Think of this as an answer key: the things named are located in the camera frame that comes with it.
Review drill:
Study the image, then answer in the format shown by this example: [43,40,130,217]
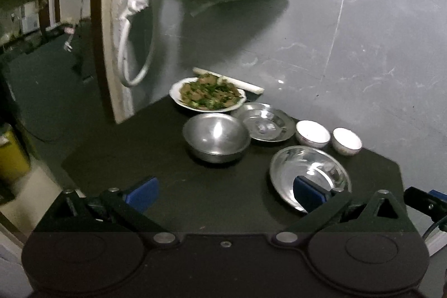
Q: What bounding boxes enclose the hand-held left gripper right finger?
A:
[272,176,421,248]

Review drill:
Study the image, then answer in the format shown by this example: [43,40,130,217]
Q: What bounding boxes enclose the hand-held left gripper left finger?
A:
[33,177,180,248]

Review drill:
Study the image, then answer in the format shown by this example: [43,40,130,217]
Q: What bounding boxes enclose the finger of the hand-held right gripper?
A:
[404,187,447,225]

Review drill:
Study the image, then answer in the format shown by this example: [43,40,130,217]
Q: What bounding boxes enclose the plain stainless steel plate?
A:
[269,145,351,213]

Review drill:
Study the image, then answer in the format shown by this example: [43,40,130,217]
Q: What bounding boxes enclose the small white ceramic bowl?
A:
[332,128,363,156]
[295,120,331,149]

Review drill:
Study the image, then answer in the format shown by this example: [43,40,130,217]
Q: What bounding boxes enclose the stainless steel plate with sticker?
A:
[230,102,297,146]

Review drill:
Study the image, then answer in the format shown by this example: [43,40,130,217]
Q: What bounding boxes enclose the deep stainless steel bowl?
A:
[182,112,251,164]

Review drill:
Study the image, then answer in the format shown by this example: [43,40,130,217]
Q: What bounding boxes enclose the white plate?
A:
[169,73,247,112]

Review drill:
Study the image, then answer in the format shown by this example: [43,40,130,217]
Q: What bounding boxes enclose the cardboard box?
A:
[0,163,86,239]

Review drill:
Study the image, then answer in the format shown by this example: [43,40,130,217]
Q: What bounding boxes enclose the white leek stalk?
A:
[193,67,265,94]

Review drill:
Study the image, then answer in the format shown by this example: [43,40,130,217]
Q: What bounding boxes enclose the stir-fried meat and greens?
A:
[179,73,244,110]

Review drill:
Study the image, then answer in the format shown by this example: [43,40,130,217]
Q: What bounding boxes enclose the yellow container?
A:
[0,125,31,183]

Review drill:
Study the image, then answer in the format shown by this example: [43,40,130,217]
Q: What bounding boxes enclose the wooden board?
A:
[91,0,135,125]

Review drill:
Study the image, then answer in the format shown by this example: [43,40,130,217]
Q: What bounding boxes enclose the white hose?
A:
[117,15,156,87]

